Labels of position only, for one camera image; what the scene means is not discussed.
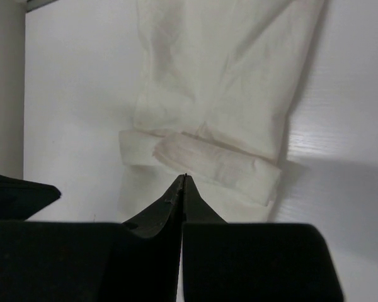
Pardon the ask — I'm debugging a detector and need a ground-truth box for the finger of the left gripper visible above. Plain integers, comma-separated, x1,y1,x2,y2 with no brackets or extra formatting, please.
0,175,61,220

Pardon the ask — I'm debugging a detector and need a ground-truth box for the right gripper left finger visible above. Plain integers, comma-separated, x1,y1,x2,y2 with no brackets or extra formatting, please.
0,176,185,301

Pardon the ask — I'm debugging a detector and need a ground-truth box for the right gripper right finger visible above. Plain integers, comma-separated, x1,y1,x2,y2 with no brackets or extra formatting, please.
182,176,345,301

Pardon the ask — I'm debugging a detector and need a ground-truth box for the white t shirt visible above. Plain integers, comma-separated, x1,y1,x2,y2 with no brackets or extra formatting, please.
119,1,324,222

